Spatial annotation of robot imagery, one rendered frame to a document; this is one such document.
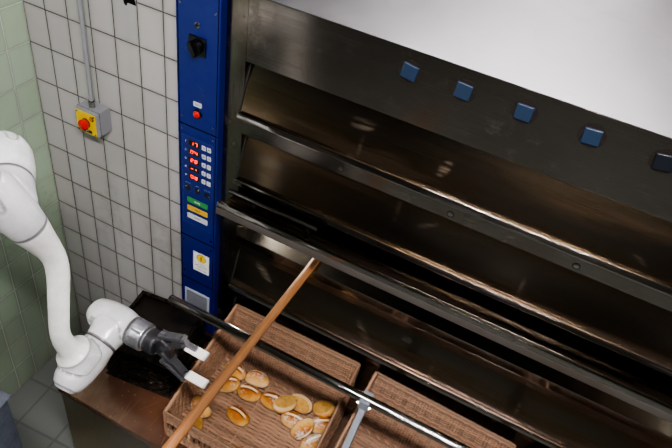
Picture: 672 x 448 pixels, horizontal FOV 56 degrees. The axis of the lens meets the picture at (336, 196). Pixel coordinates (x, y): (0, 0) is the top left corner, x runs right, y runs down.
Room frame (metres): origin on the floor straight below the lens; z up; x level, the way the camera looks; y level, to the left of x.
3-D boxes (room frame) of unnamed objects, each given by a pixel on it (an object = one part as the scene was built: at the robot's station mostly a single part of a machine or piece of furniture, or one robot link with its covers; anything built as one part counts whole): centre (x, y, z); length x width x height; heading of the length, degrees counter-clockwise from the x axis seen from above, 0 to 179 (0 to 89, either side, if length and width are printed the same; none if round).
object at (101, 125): (1.86, 0.91, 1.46); 0.10 x 0.07 x 0.10; 70
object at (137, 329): (1.17, 0.51, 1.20); 0.09 x 0.06 x 0.09; 159
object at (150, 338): (1.14, 0.44, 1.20); 0.09 x 0.07 x 0.08; 69
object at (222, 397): (1.33, 0.13, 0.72); 0.56 x 0.49 x 0.28; 71
